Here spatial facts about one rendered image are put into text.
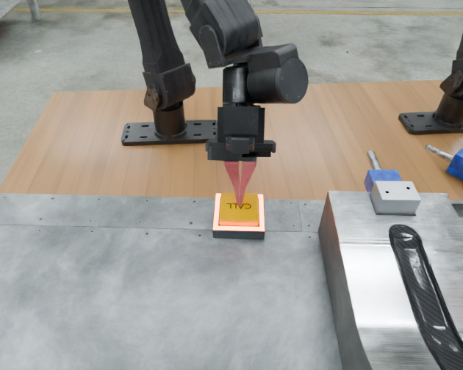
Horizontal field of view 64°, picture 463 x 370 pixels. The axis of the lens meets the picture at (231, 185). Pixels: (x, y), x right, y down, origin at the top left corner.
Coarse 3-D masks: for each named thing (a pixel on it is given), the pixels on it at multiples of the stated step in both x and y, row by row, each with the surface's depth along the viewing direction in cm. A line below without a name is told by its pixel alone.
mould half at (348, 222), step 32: (352, 192) 52; (320, 224) 57; (352, 224) 48; (384, 224) 48; (416, 224) 48; (448, 224) 48; (352, 256) 45; (384, 256) 45; (448, 256) 45; (352, 288) 42; (384, 288) 42; (448, 288) 42; (352, 320) 40; (384, 320) 39; (352, 352) 40; (384, 352) 36; (416, 352) 36
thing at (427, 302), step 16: (400, 224) 48; (400, 240) 47; (416, 240) 46; (400, 256) 45; (416, 256) 45; (400, 272) 43; (416, 272) 44; (432, 272) 43; (416, 288) 42; (432, 288) 42; (416, 304) 41; (432, 304) 41; (416, 320) 39; (432, 320) 40; (448, 320) 39; (432, 336) 38; (448, 336) 38; (432, 352) 36; (448, 352) 37; (448, 368) 35
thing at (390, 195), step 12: (372, 156) 57; (372, 180) 52; (384, 180) 52; (396, 180) 52; (372, 192) 51; (384, 192) 48; (396, 192) 48; (408, 192) 48; (384, 204) 48; (396, 204) 48; (408, 204) 48
